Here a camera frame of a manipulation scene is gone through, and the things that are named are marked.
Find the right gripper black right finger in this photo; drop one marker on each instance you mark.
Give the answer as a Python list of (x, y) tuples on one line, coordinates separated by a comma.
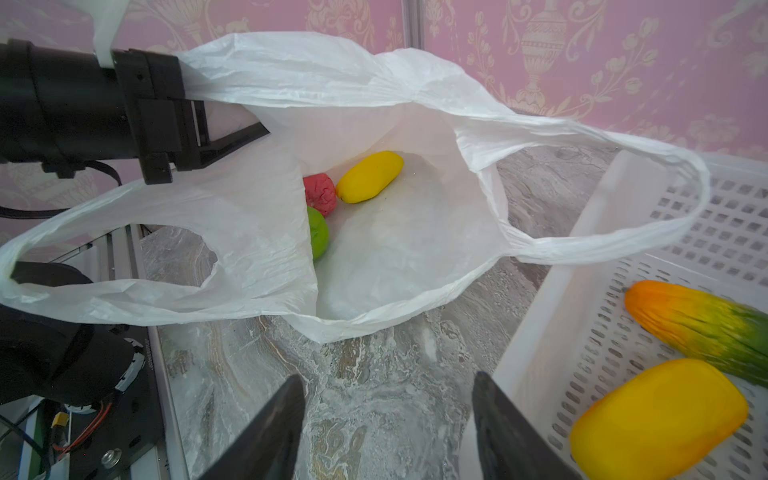
[(509, 448)]

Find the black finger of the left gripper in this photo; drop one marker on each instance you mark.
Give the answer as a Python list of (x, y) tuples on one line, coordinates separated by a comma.
[(199, 150)]

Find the red fruit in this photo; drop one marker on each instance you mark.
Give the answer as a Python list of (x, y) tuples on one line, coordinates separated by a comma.
[(320, 193)]

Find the long yellow banana toy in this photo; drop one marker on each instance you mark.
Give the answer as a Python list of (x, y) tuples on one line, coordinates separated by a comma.
[(369, 177)]

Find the white plastic mesh basket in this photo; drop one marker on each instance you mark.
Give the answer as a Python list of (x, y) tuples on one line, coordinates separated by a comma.
[(577, 342)]

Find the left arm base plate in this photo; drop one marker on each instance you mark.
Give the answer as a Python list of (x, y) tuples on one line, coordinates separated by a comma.
[(113, 397)]

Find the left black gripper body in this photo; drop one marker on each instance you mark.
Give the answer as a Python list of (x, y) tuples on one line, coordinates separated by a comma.
[(63, 110)]

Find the left aluminium corner post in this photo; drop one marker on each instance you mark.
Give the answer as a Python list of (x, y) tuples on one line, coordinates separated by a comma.
[(413, 12)]

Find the yellow fruit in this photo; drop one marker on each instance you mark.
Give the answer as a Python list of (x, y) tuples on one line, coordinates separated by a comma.
[(659, 424)]

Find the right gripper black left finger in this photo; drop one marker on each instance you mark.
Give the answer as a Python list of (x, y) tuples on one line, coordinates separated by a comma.
[(268, 447)]

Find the white plastic bag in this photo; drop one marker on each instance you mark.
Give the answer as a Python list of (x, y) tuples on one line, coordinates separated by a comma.
[(328, 104)]

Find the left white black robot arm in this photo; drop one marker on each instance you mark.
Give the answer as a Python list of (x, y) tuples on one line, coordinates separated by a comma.
[(37, 350)]

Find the green fruit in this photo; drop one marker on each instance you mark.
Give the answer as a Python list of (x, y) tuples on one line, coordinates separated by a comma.
[(319, 232)]

